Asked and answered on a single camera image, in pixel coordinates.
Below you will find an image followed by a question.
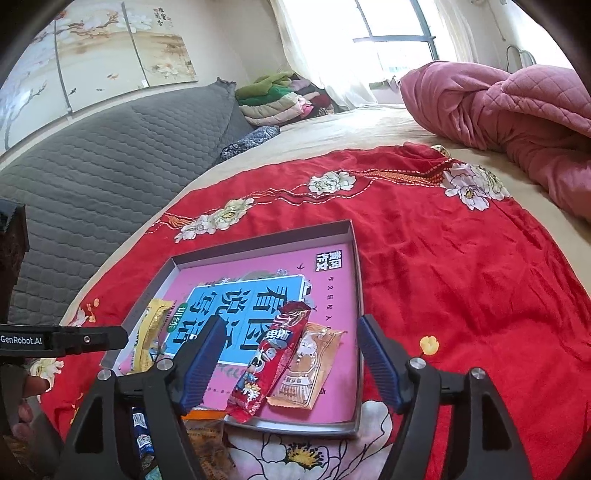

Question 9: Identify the grey quilted headboard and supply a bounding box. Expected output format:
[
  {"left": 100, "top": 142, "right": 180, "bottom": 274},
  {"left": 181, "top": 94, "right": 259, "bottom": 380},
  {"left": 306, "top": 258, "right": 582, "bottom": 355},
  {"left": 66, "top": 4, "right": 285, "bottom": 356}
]
[{"left": 0, "top": 78, "right": 250, "bottom": 324}]

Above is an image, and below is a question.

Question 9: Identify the dark patterned pillow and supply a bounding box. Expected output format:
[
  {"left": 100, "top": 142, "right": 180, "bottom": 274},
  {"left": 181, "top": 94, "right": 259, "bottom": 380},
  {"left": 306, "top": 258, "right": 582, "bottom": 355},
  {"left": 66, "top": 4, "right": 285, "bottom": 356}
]
[{"left": 219, "top": 126, "right": 281, "bottom": 162}]

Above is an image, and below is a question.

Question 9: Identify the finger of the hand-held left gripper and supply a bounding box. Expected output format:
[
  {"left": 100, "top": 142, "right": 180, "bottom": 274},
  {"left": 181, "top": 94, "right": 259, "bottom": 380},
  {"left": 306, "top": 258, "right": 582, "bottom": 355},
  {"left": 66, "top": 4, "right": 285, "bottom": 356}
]
[{"left": 0, "top": 325, "right": 129, "bottom": 357}]

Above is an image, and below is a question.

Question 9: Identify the orange biscuit packet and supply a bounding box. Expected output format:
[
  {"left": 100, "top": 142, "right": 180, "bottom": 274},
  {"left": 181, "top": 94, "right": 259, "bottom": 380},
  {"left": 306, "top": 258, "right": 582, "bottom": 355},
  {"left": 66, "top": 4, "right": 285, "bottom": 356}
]
[{"left": 182, "top": 408, "right": 241, "bottom": 480}]

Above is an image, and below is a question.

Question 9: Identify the tan cartoon snack packet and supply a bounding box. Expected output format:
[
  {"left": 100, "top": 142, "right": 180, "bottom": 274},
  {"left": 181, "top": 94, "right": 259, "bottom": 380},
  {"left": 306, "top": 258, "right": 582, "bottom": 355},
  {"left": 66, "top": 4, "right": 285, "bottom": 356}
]
[{"left": 267, "top": 322, "right": 346, "bottom": 411}]

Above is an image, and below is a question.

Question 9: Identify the pink quilt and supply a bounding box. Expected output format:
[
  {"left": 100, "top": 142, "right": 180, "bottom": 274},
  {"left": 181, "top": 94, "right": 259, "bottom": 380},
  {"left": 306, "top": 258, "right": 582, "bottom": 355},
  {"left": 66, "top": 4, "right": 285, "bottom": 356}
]
[{"left": 399, "top": 60, "right": 591, "bottom": 220}]

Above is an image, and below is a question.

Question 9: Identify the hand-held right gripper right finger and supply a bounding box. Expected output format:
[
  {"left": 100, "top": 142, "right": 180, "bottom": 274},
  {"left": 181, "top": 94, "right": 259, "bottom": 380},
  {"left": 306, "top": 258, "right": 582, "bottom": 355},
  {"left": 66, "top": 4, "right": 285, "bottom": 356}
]
[{"left": 357, "top": 315, "right": 532, "bottom": 480}]

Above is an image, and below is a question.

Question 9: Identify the person's left hand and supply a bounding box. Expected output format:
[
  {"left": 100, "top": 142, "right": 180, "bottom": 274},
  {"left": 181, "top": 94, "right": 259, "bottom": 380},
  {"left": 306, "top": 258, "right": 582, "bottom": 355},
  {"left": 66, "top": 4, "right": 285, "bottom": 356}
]
[{"left": 11, "top": 376, "right": 51, "bottom": 437}]

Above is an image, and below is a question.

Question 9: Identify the floral wall painting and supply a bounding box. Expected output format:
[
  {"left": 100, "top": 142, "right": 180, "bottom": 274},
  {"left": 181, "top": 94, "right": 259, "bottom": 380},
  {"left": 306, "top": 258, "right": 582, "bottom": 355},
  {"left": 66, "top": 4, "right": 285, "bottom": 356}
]
[{"left": 0, "top": 0, "right": 197, "bottom": 155}]

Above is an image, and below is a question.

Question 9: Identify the blue snack packet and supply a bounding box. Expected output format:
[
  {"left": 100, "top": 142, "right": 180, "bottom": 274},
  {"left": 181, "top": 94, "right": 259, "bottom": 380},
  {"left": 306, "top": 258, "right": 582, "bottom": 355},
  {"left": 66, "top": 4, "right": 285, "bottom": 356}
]
[{"left": 130, "top": 406, "right": 156, "bottom": 464}]

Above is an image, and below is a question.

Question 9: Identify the stack of folded clothes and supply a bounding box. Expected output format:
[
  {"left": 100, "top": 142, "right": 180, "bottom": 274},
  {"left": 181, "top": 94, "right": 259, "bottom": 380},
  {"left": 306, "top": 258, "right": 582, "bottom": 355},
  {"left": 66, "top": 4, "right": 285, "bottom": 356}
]
[{"left": 235, "top": 71, "right": 340, "bottom": 126}]

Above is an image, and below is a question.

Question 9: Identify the red floral blanket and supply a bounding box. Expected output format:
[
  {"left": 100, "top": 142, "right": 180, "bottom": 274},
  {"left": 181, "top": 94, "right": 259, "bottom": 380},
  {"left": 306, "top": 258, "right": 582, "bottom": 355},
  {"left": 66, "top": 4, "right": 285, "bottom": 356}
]
[{"left": 28, "top": 141, "right": 591, "bottom": 480}]

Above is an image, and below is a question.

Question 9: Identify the metal chair frame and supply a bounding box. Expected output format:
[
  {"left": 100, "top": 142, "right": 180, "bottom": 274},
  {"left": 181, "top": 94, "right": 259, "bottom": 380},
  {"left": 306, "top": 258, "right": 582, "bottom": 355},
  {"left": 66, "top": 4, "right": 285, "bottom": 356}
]
[{"left": 505, "top": 44, "right": 540, "bottom": 68}]

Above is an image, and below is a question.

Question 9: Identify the pink book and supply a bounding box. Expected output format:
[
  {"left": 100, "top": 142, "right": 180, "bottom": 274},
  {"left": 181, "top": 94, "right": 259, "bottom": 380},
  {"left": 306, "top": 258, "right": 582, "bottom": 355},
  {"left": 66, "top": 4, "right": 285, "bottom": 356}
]
[{"left": 159, "top": 240, "right": 360, "bottom": 423}]

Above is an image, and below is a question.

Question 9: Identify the white curtain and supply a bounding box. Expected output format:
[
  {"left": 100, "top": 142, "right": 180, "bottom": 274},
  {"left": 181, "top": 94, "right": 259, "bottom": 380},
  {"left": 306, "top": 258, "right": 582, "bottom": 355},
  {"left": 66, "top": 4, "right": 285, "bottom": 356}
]
[{"left": 270, "top": 0, "right": 490, "bottom": 109}]

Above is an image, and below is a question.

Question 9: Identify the window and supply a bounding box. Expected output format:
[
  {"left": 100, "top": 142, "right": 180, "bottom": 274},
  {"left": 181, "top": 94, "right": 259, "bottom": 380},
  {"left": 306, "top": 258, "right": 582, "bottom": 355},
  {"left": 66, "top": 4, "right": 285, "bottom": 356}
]
[{"left": 353, "top": 0, "right": 437, "bottom": 79}]

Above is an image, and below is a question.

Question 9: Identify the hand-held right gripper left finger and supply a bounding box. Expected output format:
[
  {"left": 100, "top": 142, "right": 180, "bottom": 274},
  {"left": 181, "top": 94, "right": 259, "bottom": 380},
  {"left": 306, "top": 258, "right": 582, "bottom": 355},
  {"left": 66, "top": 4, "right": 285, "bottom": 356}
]
[{"left": 55, "top": 315, "right": 228, "bottom": 480}]

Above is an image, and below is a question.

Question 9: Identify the long red snack packet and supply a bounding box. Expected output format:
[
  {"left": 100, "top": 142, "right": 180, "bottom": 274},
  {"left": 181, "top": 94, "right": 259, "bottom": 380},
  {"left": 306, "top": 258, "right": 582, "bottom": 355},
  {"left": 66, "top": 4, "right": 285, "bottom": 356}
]
[{"left": 225, "top": 300, "right": 311, "bottom": 424}]

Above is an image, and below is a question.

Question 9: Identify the yellow snack packet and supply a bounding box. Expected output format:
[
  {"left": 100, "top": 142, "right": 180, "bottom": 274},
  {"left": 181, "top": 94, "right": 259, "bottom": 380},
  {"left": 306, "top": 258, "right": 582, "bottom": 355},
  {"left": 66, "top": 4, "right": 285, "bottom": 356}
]
[{"left": 121, "top": 298, "right": 177, "bottom": 376}]

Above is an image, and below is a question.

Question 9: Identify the shallow grey cardboard box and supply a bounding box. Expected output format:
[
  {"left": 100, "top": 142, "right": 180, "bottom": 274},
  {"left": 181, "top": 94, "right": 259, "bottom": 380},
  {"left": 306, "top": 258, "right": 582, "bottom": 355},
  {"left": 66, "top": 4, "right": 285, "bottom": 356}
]
[{"left": 100, "top": 220, "right": 365, "bottom": 439}]

